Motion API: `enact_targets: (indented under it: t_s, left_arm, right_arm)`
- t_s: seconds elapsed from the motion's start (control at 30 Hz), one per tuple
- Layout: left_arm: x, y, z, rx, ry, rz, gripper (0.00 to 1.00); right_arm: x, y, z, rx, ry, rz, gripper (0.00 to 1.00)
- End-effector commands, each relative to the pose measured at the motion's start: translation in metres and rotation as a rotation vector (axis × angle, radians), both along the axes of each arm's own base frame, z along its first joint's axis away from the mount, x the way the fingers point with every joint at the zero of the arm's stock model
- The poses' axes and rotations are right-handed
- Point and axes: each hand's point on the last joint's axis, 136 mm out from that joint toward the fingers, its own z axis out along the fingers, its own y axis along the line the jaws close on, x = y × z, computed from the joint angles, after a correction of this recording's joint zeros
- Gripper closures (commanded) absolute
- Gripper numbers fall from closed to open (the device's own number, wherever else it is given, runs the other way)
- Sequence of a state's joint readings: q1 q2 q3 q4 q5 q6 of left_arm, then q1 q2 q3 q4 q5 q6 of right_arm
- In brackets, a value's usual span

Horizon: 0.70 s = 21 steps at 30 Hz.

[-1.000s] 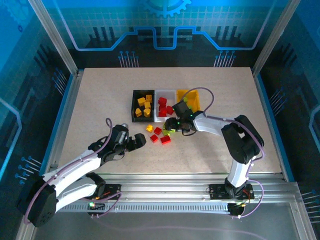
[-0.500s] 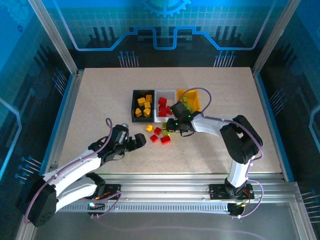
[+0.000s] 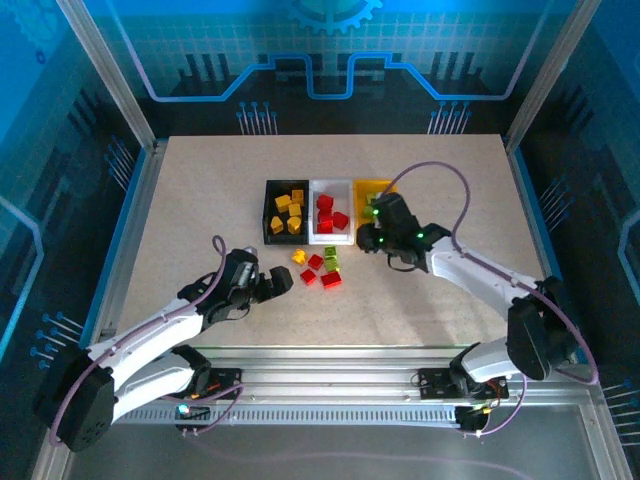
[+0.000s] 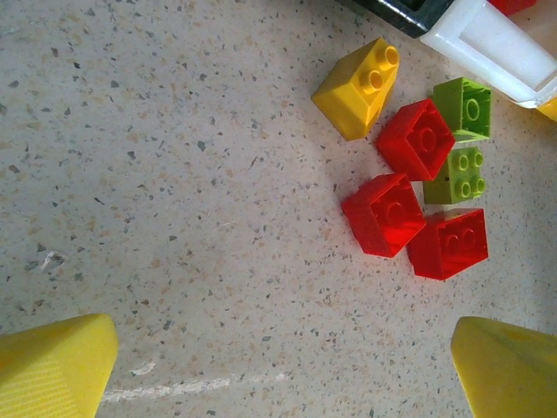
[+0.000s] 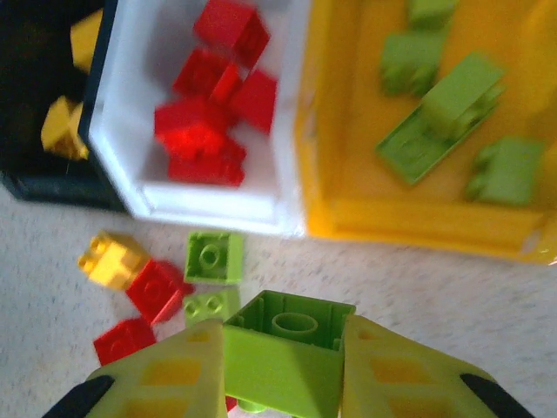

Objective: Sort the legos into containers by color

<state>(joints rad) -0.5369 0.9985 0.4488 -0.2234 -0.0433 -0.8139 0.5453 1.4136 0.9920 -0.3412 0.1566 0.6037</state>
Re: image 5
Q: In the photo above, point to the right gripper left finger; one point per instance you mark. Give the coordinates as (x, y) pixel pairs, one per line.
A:
(204, 361)

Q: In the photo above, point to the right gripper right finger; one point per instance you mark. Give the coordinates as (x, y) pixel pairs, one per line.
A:
(361, 361)

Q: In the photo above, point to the red lego brick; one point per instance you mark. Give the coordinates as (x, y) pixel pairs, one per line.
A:
(156, 289)
(232, 30)
(206, 165)
(254, 100)
(204, 74)
(187, 126)
(230, 402)
(124, 341)

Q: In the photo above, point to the long green lego brick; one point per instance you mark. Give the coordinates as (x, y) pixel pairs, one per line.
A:
(409, 152)

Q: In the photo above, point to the yellow lego brick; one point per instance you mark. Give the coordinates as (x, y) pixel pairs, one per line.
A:
(87, 39)
(65, 128)
(111, 260)

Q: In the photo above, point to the yellow plastic storage bin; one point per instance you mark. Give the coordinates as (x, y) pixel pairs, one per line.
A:
(348, 130)

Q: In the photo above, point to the white plastic storage bin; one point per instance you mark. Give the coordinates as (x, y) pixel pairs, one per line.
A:
(130, 109)

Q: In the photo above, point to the black plastic storage bin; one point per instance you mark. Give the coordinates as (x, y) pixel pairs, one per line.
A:
(26, 65)

